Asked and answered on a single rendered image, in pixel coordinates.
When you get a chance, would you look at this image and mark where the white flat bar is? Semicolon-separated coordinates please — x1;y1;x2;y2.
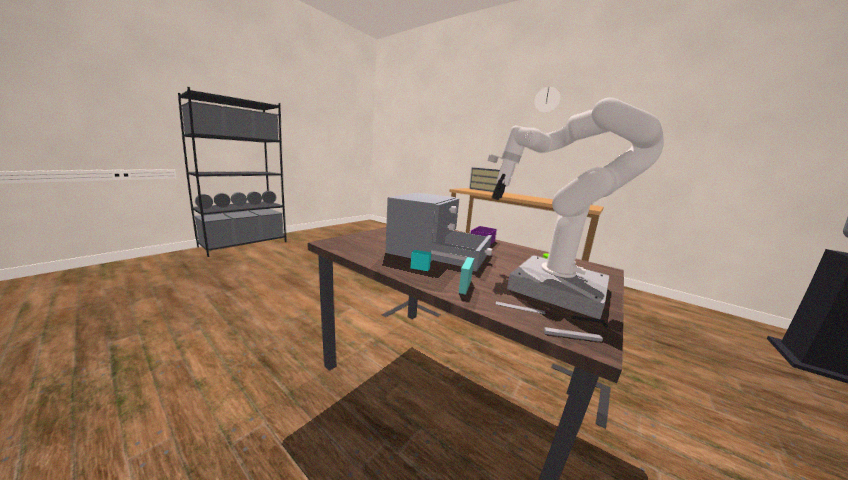
544;328;603;342

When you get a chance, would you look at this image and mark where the purple open box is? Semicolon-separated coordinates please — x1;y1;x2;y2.
470;226;497;244

